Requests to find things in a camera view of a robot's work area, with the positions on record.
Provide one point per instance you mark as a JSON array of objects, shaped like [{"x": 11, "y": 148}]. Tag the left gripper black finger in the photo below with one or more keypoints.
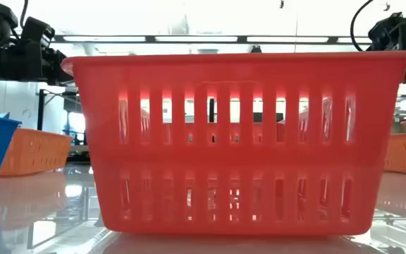
[
  {"x": 53, "y": 65},
  {"x": 59, "y": 81}
]

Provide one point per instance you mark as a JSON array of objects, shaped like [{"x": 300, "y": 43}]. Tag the red plastic slotted basket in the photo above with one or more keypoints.
[{"x": 224, "y": 70}]

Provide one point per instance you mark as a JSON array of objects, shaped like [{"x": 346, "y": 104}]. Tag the tilted blue screen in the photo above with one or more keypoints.
[{"x": 2, "y": 115}]

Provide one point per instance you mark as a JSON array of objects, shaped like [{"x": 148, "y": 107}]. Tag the black shelf divider post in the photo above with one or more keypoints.
[{"x": 211, "y": 114}]

